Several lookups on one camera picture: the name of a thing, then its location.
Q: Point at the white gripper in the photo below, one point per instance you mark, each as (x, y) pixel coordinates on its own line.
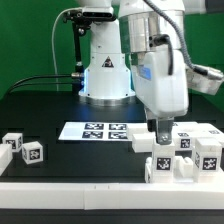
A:
(163, 94)

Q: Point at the white tagged cube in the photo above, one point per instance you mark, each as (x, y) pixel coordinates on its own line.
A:
(32, 152)
(15, 139)

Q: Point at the white chair seat with pegs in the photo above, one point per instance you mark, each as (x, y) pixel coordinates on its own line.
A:
(183, 170)

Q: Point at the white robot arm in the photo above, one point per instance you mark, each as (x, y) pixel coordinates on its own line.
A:
(138, 49)

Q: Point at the white block chair part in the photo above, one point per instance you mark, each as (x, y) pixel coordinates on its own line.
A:
(144, 142)

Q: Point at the white marker sheet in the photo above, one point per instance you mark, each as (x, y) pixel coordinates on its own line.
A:
(93, 131)

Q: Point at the white chair back frame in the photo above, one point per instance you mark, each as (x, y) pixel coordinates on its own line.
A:
(194, 129)

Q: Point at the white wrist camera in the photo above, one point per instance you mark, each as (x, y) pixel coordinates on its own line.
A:
(208, 84)

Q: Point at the black camera on stand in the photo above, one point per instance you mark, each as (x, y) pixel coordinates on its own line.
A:
(81, 19)

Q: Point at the white left border rail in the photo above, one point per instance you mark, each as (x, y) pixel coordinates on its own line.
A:
(5, 156)

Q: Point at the white border rail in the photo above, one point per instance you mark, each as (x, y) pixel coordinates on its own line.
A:
(5, 156)
(110, 196)

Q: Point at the white front border rail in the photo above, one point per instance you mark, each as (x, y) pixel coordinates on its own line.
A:
(110, 196)

